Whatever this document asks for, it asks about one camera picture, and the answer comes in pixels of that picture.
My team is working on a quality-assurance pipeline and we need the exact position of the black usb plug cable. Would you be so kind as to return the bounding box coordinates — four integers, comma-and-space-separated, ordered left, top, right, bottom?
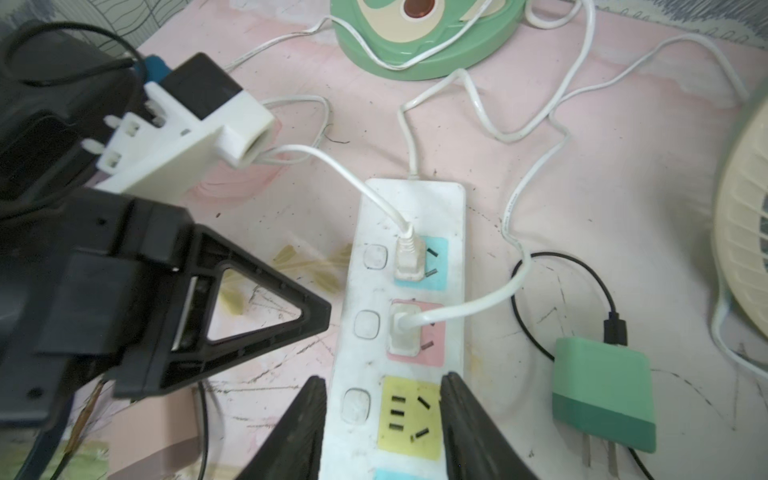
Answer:
509, 250, 658, 480

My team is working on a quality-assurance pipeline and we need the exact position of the white plug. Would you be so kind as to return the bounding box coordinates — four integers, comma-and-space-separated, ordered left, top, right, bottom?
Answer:
387, 301, 424, 357
394, 226, 426, 282

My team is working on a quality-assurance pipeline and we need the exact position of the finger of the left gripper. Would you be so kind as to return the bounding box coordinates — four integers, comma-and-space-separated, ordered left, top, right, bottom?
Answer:
113, 225, 331, 399

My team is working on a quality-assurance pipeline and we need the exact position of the cream desk fan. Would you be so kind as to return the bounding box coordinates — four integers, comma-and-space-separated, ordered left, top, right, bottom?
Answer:
713, 82, 767, 334

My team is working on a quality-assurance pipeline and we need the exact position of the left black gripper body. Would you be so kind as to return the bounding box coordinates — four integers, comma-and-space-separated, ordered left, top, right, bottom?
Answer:
0, 20, 196, 430

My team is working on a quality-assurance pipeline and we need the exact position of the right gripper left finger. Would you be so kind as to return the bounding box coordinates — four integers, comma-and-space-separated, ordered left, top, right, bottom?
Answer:
236, 376, 327, 480

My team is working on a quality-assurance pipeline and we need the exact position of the pink usb adapter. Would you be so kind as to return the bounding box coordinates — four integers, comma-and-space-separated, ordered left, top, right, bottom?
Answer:
107, 388, 201, 479

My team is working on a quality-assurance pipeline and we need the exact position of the white power strip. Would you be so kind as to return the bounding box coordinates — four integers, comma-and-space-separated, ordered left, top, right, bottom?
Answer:
319, 179, 466, 479

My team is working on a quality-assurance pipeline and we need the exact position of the green usb adapter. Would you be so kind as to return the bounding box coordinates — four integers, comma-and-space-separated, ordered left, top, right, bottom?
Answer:
552, 333, 657, 479

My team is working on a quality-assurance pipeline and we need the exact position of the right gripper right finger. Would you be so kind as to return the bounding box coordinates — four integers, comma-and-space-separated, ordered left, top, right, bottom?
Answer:
440, 372, 536, 480

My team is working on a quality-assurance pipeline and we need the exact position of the green base desk fan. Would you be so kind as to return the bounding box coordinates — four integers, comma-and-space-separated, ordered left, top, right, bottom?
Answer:
330, 1, 525, 81

